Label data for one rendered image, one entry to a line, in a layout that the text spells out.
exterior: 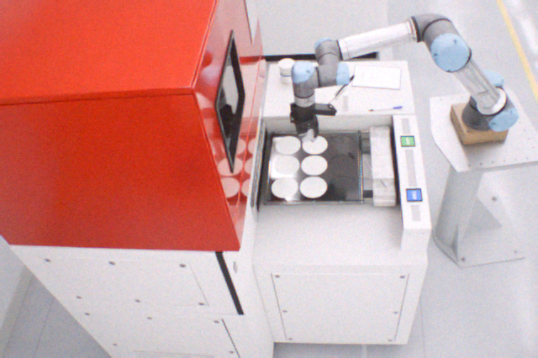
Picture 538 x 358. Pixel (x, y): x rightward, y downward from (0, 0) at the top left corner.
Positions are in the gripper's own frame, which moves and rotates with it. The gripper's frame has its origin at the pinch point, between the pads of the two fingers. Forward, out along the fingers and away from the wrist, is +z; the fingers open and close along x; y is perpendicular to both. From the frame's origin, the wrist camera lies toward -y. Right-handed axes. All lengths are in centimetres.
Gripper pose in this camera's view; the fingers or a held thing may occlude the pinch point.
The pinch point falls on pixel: (313, 139)
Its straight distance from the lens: 198.8
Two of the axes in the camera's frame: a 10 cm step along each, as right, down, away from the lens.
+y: -9.3, 3.5, -1.4
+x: 3.6, 6.8, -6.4
